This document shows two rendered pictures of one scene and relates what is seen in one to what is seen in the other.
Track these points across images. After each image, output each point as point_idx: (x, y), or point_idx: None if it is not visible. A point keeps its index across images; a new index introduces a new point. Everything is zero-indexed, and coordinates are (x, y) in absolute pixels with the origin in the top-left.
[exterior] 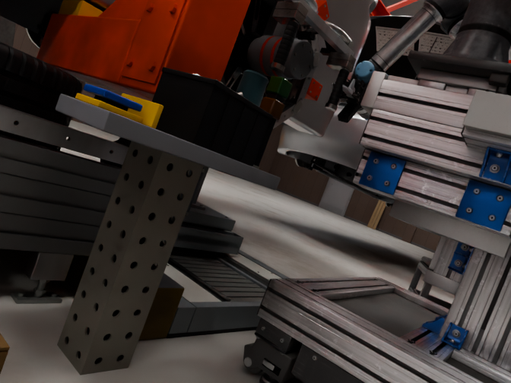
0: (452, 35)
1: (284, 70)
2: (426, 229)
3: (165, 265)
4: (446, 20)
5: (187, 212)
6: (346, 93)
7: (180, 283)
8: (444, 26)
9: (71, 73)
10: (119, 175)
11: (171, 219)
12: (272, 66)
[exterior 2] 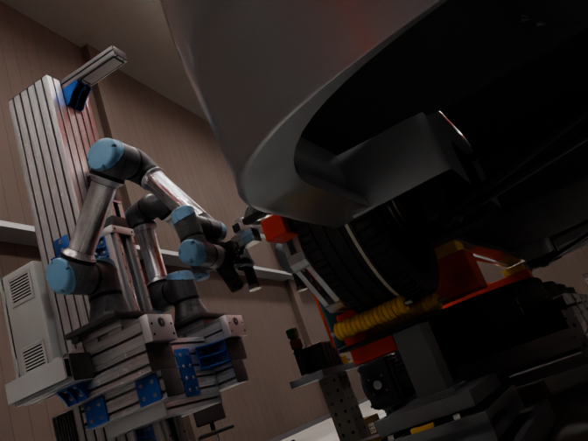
0: (117, 186)
1: (297, 290)
2: (191, 411)
3: (334, 425)
4: (129, 175)
5: (370, 405)
6: (239, 271)
7: None
8: (125, 171)
9: (443, 304)
10: (351, 386)
11: (333, 405)
12: (304, 290)
